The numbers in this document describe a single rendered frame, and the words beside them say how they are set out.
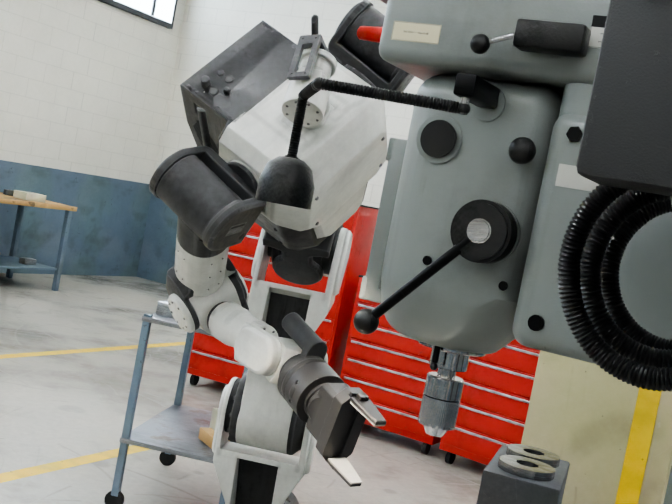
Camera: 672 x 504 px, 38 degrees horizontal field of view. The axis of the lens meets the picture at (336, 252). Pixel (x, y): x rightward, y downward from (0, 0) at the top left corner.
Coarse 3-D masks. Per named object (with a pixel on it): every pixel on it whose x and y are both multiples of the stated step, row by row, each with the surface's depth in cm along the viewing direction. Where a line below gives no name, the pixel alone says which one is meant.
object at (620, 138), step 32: (640, 0) 78; (608, 32) 79; (640, 32) 78; (608, 64) 79; (640, 64) 78; (608, 96) 79; (640, 96) 78; (608, 128) 79; (640, 128) 77; (608, 160) 78; (640, 160) 77
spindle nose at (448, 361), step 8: (432, 352) 122; (440, 352) 121; (440, 360) 121; (448, 360) 121; (456, 360) 121; (464, 360) 121; (440, 368) 121; (448, 368) 121; (456, 368) 121; (464, 368) 121
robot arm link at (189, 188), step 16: (192, 160) 156; (176, 176) 154; (192, 176) 154; (208, 176) 155; (160, 192) 156; (176, 192) 154; (192, 192) 153; (208, 192) 153; (224, 192) 154; (176, 208) 155; (192, 208) 153; (208, 208) 152; (192, 224) 154; (192, 240) 159; (208, 256) 163
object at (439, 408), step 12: (432, 384) 121; (432, 396) 121; (444, 396) 121; (456, 396) 121; (420, 408) 123; (432, 408) 121; (444, 408) 121; (456, 408) 122; (420, 420) 122; (432, 420) 121; (444, 420) 121; (456, 420) 123
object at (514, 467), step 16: (512, 448) 166; (528, 448) 168; (496, 464) 158; (512, 464) 155; (528, 464) 159; (544, 464) 159; (560, 464) 167; (496, 480) 152; (512, 480) 152; (528, 480) 152; (544, 480) 153; (560, 480) 156; (480, 496) 153; (496, 496) 152; (512, 496) 152; (528, 496) 151; (544, 496) 150; (560, 496) 156
